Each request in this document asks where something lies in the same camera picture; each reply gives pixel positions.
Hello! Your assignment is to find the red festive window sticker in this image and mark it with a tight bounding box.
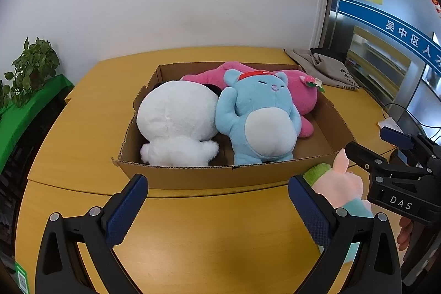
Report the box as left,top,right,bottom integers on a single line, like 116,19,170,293
431,0,441,17

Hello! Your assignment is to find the pink bear plush toy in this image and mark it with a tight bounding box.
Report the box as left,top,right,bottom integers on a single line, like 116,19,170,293
182,61,324,138

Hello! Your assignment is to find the pink pig plush toy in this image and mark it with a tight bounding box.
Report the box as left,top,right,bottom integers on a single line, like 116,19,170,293
302,148,377,263

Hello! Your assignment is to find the white paper card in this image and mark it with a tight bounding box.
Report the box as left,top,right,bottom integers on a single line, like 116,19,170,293
378,116,403,133

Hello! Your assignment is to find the white panda plush toy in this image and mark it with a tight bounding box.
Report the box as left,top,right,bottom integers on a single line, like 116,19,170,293
136,80,219,167

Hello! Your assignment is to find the black cable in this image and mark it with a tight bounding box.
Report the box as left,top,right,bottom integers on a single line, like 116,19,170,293
381,102,441,143

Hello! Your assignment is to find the person right hand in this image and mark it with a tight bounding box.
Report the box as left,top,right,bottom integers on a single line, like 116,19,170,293
396,217,413,252

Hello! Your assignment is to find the green potted plant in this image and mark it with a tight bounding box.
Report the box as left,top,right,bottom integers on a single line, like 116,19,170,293
1,37,60,109

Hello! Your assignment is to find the light blue cat plush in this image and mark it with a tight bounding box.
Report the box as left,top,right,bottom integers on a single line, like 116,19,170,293
215,69,301,166

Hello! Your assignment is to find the grey canvas bag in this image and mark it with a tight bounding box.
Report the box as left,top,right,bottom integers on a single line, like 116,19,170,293
284,48,359,90

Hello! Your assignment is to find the blue banner sign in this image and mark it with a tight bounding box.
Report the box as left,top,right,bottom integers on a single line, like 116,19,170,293
336,0,440,75

